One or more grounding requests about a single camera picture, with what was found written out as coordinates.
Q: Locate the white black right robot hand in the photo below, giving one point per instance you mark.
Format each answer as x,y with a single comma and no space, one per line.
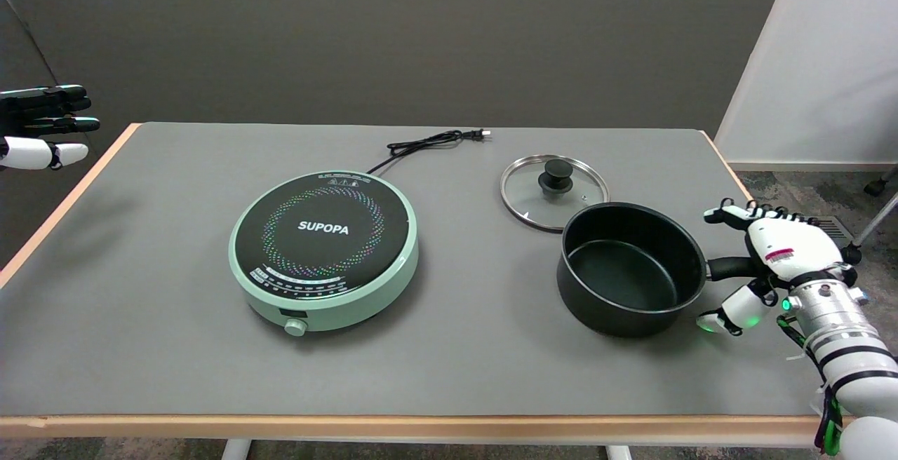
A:
786,246

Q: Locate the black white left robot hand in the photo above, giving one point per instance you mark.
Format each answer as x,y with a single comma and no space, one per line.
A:
28,153

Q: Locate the metal floor vent grille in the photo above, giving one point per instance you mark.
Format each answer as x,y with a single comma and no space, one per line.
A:
835,230

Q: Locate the metal chair base with casters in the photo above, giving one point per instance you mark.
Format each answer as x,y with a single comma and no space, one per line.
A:
877,218

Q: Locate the glass lid with black knob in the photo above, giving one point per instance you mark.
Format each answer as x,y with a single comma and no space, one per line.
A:
533,193

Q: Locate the white table leg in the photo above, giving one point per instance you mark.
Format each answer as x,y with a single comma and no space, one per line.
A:
236,450
619,453

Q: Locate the green round induction cooker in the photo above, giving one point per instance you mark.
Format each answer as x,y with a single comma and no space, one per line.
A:
323,249

